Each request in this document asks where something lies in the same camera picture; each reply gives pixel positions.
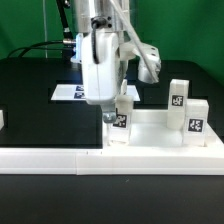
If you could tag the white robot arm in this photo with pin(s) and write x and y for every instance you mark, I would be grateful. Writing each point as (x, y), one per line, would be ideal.
(91, 17)

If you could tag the white square tabletop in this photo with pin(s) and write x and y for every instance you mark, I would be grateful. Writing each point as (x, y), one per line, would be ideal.
(149, 130)

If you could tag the white L-shaped fixture wall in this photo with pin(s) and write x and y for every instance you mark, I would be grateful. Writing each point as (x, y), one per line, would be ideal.
(117, 160)

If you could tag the white sheet with fiducial tags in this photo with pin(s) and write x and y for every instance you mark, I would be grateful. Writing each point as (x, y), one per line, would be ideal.
(75, 92)

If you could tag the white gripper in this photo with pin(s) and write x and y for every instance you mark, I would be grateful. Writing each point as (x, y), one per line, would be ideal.
(101, 81)

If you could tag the white part at left edge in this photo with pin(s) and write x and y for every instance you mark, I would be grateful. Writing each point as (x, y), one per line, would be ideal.
(1, 120)

